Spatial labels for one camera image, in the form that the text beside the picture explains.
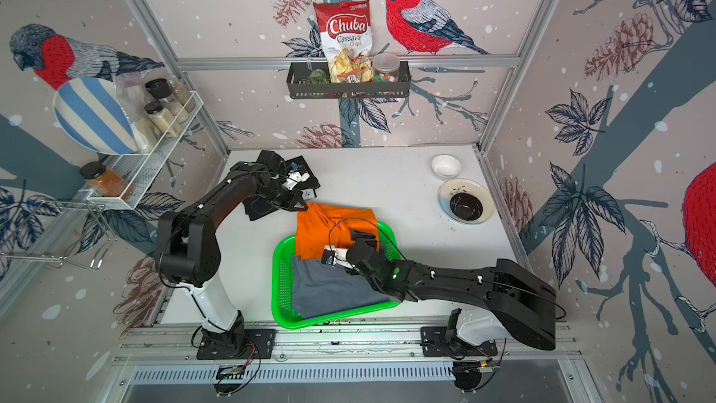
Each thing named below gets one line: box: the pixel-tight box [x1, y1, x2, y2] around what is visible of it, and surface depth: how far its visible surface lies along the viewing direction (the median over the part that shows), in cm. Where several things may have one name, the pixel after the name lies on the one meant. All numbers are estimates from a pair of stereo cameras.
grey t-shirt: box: [290, 254, 391, 320], surface depth 83 cm
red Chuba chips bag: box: [313, 0, 375, 84], surface depth 84 cm
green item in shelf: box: [305, 69, 330, 84], surface depth 92 cm
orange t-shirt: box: [295, 202, 380, 261], surface depth 86 cm
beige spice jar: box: [144, 100, 183, 139], surface depth 78 cm
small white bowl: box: [430, 153, 463, 179], surface depth 112 cm
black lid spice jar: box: [145, 78, 190, 125], surface depth 82 cm
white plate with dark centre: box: [438, 177, 495, 225], surface depth 105 cm
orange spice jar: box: [79, 161, 134, 200], surface depth 64 cm
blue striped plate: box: [52, 76, 139, 156], surface depth 68 cm
